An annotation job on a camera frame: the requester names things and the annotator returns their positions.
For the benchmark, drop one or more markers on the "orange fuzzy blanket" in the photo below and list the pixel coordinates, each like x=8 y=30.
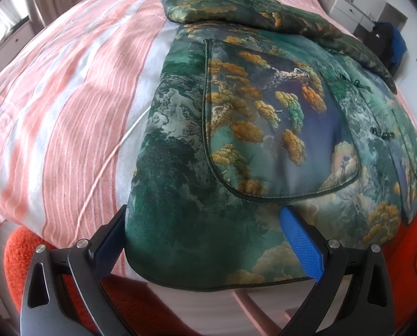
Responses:
x=23 y=248

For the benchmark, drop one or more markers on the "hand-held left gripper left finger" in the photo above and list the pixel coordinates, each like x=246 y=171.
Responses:
x=107 y=243

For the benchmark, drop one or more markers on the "white window-side cabinet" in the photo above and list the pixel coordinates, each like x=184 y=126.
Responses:
x=8 y=42

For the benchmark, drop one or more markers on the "black coat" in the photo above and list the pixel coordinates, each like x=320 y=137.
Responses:
x=382 y=42

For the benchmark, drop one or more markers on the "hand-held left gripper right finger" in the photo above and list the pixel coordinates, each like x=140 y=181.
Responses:
x=303 y=241

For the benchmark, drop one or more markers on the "green printed padded jacket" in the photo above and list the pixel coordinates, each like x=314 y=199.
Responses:
x=264 y=129

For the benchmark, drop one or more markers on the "white drawer desk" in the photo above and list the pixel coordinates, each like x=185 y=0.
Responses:
x=350 y=7

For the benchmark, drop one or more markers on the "blue garment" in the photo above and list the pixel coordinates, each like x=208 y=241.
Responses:
x=400 y=43

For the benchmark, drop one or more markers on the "pink striped bedsheet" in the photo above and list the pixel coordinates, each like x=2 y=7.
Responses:
x=82 y=94

